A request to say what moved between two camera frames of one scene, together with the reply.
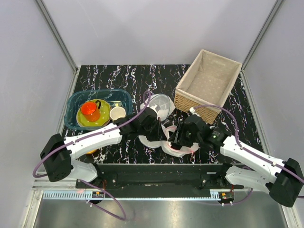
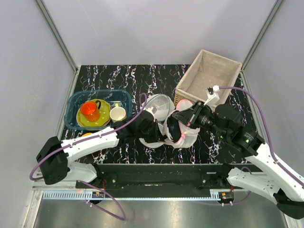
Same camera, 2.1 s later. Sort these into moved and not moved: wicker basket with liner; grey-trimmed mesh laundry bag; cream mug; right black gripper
Moved: right black gripper
Not moved: grey-trimmed mesh laundry bag; wicker basket with liner; cream mug
